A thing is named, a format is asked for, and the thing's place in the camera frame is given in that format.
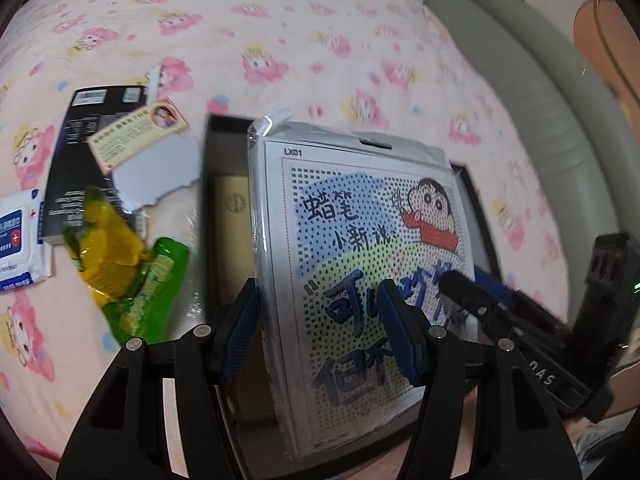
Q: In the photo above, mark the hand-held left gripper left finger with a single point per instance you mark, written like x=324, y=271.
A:
x=239, y=327

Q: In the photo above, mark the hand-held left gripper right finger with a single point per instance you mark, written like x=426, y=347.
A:
x=400, y=332

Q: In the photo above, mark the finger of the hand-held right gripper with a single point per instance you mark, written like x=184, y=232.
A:
x=467, y=292
x=497, y=287

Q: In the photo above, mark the black storage box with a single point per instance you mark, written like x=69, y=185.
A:
x=220, y=240

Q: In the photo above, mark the cartoon dot painting packet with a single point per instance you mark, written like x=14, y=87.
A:
x=345, y=240

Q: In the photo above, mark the green snack packet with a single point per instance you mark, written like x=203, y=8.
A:
x=150, y=290

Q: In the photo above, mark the beige box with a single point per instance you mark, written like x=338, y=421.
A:
x=231, y=200

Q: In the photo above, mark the yellow snack packet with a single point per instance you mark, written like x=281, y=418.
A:
x=107, y=240

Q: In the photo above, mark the grey torn cardboard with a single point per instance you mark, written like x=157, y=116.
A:
x=160, y=170

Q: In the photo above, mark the yellow label card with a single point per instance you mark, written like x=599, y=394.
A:
x=135, y=135

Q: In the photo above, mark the grey green padded cushion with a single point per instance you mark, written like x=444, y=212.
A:
x=525, y=70

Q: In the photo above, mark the black booklet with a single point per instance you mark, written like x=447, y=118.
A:
x=75, y=160

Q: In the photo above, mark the white wet wipes packet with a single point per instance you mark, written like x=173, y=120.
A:
x=17, y=240

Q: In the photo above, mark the pink cartoon printed blanket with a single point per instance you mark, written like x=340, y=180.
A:
x=310, y=50

